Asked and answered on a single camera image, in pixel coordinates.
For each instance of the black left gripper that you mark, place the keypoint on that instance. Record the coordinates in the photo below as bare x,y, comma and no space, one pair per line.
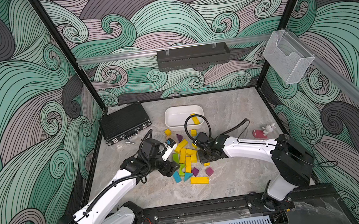
168,168

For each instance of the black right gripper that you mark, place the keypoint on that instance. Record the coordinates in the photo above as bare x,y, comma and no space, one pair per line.
201,157

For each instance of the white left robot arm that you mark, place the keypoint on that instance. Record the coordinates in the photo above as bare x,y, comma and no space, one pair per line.
127,177

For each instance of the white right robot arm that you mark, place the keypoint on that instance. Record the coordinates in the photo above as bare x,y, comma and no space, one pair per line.
293,162

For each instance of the magenta cube block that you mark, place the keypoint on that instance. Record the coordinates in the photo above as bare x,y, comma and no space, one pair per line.
209,171

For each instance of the green rectangular block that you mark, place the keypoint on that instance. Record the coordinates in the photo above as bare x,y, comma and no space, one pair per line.
175,158

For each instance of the yellow cube right of tub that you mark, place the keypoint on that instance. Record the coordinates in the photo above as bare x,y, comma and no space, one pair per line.
193,133

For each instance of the purple cube block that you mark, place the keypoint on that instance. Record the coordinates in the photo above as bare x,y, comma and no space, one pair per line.
195,172

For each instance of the yellow upright long block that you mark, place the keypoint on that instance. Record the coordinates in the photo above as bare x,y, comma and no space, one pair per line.
183,156

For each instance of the yellow slanted long block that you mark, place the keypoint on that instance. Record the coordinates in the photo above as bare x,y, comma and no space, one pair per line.
181,145

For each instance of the teal long block at left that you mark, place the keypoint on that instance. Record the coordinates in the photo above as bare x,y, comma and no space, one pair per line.
177,177

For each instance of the light green arch block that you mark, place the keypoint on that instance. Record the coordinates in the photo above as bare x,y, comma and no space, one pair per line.
182,170

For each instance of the purple triangle block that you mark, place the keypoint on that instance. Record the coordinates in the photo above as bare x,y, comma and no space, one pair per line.
180,138

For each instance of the teal triangle block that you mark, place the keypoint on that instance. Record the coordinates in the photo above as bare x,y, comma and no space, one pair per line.
187,176

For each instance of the yellow cube block near tub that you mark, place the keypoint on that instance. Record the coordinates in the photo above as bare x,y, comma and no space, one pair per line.
168,132

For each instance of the white plastic tub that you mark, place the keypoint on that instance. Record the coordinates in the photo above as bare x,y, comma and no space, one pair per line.
175,117

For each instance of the pink and white toy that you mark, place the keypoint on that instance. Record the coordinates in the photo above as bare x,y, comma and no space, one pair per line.
264,131

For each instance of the black aluminium carrying case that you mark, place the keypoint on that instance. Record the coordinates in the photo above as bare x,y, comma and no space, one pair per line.
122,124

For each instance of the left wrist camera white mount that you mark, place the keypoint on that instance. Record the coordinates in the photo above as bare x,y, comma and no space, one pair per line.
168,148

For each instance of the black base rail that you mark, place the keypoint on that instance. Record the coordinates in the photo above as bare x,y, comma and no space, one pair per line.
253,203

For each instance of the black wall-mounted tray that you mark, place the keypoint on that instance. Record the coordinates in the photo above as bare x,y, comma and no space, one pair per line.
193,56

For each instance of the clear acrylic wall holder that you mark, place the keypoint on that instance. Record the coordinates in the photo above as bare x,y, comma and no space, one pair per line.
288,56

